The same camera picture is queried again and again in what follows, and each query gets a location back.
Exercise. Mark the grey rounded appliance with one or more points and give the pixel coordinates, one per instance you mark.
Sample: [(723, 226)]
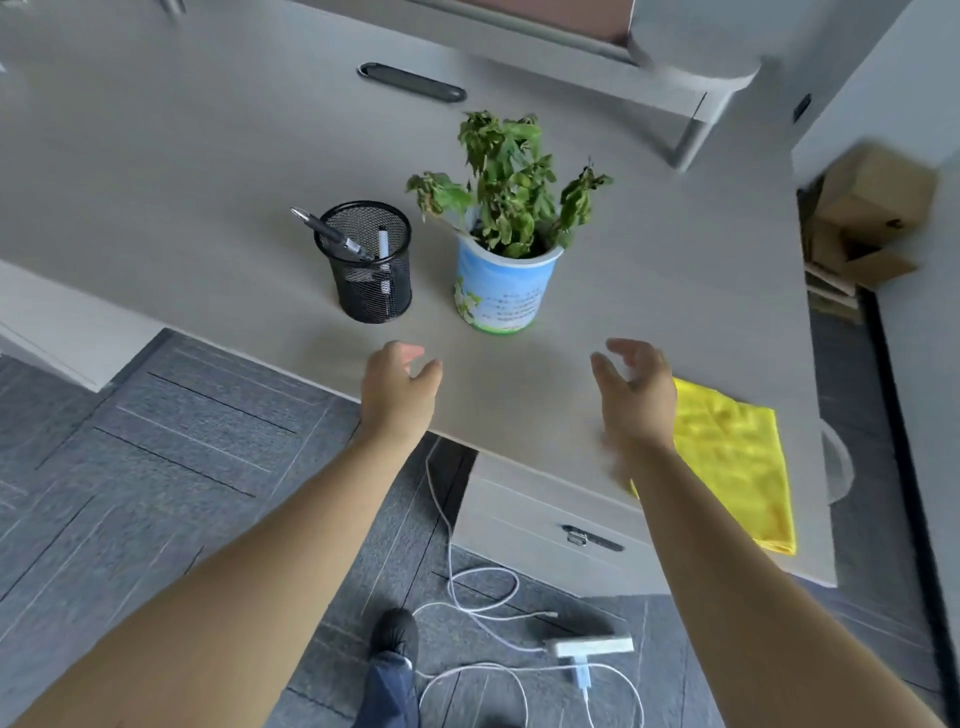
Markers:
[(694, 37)]

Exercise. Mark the white side cabinet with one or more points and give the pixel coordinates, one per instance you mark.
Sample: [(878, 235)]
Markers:
[(67, 322)]

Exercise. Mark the person's blue trouser leg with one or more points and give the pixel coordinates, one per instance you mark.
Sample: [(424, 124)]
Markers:
[(388, 694)]

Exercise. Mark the flat cardboard pieces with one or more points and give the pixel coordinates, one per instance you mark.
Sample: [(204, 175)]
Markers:
[(831, 294)]

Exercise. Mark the person's right forearm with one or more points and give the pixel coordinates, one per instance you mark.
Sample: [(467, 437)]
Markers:
[(735, 600)]

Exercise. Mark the person's left forearm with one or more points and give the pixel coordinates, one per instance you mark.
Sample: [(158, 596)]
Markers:
[(247, 600)]

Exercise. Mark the yellow cloth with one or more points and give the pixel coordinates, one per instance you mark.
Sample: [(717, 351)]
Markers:
[(739, 465)]

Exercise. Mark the person's black shoe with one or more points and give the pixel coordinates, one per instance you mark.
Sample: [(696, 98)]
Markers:
[(395, 632)]

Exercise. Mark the person's left hand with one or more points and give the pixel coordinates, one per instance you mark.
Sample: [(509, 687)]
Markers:
[(394, 397)]

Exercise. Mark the white charger plug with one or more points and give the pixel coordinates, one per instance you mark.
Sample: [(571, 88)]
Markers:
[(583, 673)]

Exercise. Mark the white pen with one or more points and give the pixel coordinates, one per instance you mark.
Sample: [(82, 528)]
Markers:
[(383, 247)]

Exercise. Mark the person's left thumb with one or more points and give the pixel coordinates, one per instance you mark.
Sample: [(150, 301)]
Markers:
[(429, 376)]

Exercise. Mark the person's right thumb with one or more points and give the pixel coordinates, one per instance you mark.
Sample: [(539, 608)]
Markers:
[(604, 373)]

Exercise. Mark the person's right hand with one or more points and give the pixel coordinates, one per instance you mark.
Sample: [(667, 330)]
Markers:
[(645, 409)]

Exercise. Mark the green plant in blue-white pot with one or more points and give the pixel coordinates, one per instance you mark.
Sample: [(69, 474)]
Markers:
[(504, 225)]

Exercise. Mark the white power strip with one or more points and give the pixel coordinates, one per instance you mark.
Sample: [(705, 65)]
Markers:
[(590, 646)]

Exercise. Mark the white round container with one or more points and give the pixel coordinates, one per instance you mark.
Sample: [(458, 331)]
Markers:
[(838, 461)]

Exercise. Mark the black pen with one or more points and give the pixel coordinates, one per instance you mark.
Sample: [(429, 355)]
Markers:
[(330, 234)]

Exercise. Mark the large cardboard box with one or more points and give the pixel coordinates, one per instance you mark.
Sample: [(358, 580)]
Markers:
[(874, 191)]

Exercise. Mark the grey desk shelf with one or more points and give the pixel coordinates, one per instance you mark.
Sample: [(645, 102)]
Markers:
[(525, 37)]

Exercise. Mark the black mesh pen holder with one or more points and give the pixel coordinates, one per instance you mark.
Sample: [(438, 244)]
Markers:
[(371, 289)]

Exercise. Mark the grey drawer cabinet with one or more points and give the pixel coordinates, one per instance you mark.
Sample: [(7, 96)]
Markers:
[(540, 540)]

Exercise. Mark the open cardboard box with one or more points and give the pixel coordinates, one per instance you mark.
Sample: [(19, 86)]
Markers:
[(855, 259)]

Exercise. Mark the black wall socket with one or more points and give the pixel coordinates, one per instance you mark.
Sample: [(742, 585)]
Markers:
[(801, 107)]

